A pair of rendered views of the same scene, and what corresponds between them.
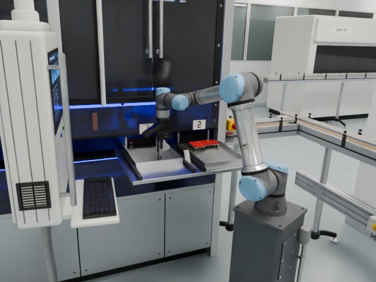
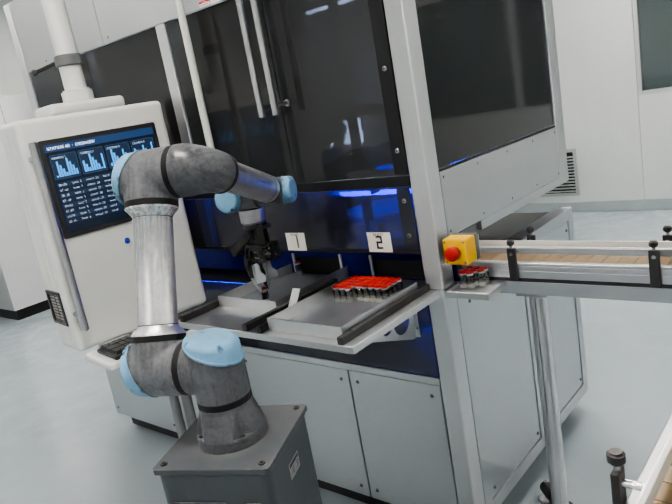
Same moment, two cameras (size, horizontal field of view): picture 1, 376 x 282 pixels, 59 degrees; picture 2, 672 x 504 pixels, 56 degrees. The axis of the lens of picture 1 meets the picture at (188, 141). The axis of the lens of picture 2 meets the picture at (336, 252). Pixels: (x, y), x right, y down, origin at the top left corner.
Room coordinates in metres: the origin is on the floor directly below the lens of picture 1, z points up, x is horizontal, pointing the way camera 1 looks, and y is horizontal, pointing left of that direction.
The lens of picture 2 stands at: (1.12, -1.66, 1.44)
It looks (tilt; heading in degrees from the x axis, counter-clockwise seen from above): 13 degrees down; 65
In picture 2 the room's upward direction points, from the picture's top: 10 degrees counter-clockwise
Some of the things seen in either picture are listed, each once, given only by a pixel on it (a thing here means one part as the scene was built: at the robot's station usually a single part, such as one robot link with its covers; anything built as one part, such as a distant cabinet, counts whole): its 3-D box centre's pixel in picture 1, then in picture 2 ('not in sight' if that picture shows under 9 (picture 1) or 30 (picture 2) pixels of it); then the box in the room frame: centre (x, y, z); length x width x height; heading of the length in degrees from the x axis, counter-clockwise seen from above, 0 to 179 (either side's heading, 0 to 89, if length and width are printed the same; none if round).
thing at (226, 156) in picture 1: (212, 153); (344, 305); (1.83, -0.15, 0.90); 0.34 x 0.26 x 0.04; 22
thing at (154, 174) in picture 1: (182, 158); (310, 305); (1.80, 0.03, 0.87); 0.70 x 0.48 x 0.02; 113
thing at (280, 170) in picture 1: (273, 175); (213, 364); (1.39, -0.39, 0.96); 0.13 x 0.12 x 0.14; 137
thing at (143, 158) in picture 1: (150, 153); (284, 285); (1.80, 0.21, 0.90); 0.34 x 0.26 x 0.04; 23
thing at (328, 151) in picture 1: (321, 193); not in sight; (2.25, -1.01, 0.46); 0.09 x 0.09 x 0.77; 23
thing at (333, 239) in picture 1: (313, 238); not in sight; (2.25, -1.01, 0.07); 0.50 x 0.08 x 0.14; 113
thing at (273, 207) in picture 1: (271, 198); (228, 414); (1.40, -0.40, 0.84); 0.15 x 0.15 x 0.10
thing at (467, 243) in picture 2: (231, 124); (461, 248); (2.14, -0.29, 1.00); 0.08 x 0.07 x 0.07; 23
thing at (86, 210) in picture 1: (98, 193); (162, 329); (1.43, 0.42, 0.82); 0.40 x 0.14 x 0.02; 16
